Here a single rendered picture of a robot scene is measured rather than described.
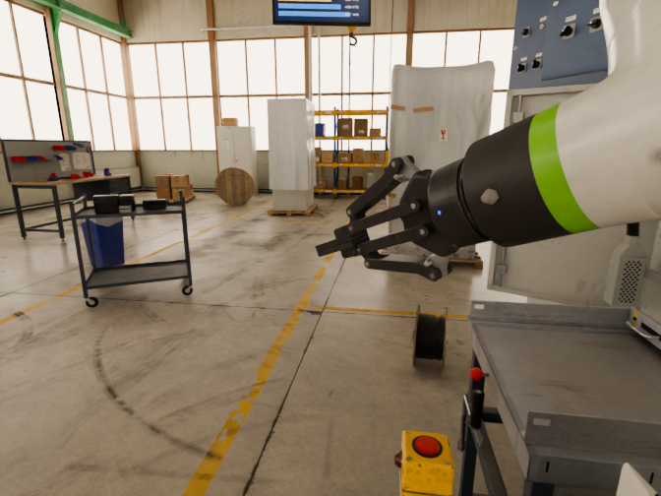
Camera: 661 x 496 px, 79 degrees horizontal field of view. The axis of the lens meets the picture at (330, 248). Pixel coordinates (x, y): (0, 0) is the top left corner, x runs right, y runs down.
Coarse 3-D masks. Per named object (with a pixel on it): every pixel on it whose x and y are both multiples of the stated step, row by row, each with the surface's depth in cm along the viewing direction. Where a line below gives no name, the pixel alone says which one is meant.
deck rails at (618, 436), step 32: (480, 320) 127; (512, 320) 126; (544, 320) 124; (576, 320) 123; (608, 320) 121; (544, 416) 73; (576, 416) 72; (576, 448) 73; (608, 448) 73; (640, 448) 72
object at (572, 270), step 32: (512, 96) 141; (544, 96) 136; (640, 224) 128; (512, 256) 152; (544, 256) 146; (576, 256) 140; (608, 256) 135; (512, 288) 155; (544, 288) 148; (576, 288) 142
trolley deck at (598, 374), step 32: (480, 352) 112; (512, 352) 108; (544, 352) 108; (576, 352) 108; (608, 352) 108; (640, 352) 108; (512, 384) 94; (544, 384) 94; (576, 384) 94; (608, 384) 94; (640, 384) 94; (512, 416) 82; (608, 416) 82; (640, 416) 82; (544, 448) 74; (544, 480) 73; (576, 480) 72; (608, 480) 71
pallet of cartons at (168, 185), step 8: (160, 176) 991; (168, 176) 999; (176, 176) 997; (184, 176) 1009; (160, 184) 996; (168, 184) 999; (176, 184) 1002; (184, 184) 1006; (192, 184) 1110; (160, 192) 1000; (168, 192) 1003; (176, 192) 1006; (184, 192) 1009; (192, 192) 1105; (168, 200) 1008; (176, 200) 1006
